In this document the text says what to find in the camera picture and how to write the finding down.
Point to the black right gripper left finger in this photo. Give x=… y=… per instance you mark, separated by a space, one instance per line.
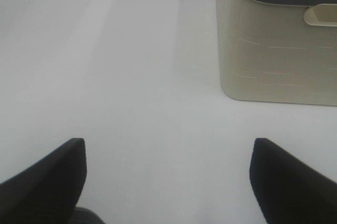
x=47 y=191

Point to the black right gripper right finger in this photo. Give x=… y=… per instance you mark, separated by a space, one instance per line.
x=287 y=190

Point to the beige basket with grey rim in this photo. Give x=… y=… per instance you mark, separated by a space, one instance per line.
x=278 y=50

